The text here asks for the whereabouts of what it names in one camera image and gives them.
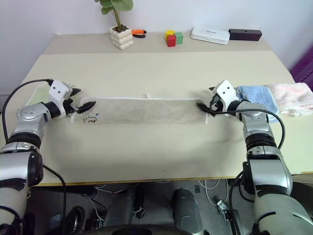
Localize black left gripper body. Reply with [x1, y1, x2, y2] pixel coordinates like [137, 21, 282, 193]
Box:
[63, 97, 80, 115]

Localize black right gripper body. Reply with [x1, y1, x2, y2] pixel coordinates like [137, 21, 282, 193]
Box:
[209, 94, 224, 115]

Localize grey towel with white trim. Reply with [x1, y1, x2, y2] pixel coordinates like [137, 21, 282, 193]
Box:
[70, 93, 209, 125]

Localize light green towel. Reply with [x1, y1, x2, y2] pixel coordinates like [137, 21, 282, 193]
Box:
[25, 82, 77, 106]

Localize light blue towel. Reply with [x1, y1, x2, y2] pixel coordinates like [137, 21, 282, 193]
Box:
[234, 85, 280, 123]

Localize light pink towel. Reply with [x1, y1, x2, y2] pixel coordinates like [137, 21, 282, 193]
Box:
[268, 82, 313, 117]

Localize flat white box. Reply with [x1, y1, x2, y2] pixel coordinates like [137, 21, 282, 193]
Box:
[190, 26, 231, 46]

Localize green cube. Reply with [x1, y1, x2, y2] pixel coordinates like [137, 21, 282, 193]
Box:
[174, 31, 184, 46]

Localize long black box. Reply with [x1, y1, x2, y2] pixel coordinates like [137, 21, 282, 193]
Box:
[228, 28, 263, 42]

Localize red cube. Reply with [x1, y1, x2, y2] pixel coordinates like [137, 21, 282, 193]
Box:
[167, 34, 178, 48]

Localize white bubble plant pot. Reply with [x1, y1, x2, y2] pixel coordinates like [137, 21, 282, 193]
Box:
[109, 25, 134, 51]

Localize green leafy plant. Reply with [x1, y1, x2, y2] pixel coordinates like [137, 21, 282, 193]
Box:
[98, 0, 134, 32]

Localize purple object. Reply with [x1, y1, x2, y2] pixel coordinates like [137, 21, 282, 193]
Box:
[289, 47, 313, 84]

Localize dark rounded leg shape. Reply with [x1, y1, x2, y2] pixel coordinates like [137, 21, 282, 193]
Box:
[104, 183, 138, 228]
[172, 188, 205, 235]

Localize black wheel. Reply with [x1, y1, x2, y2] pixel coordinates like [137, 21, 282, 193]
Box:
[65, 205, 87, 234]

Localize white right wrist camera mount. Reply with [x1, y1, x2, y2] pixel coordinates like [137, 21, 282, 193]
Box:
[212, 79, 239, 105]

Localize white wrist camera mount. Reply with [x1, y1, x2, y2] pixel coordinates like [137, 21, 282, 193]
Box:
[212, 79, 239, 105]
[47, 79, 74, 103]

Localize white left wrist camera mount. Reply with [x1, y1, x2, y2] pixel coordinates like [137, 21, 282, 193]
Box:
[47, 79, 74, 103]

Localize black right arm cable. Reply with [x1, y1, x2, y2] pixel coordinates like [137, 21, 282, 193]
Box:
[209, 108, 287, 204]

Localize orange handled pliers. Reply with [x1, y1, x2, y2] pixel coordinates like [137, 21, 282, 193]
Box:
[131, 29, 148, 39]

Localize white floor cable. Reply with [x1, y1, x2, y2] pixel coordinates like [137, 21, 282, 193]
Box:
[197, 179, 221, 204]

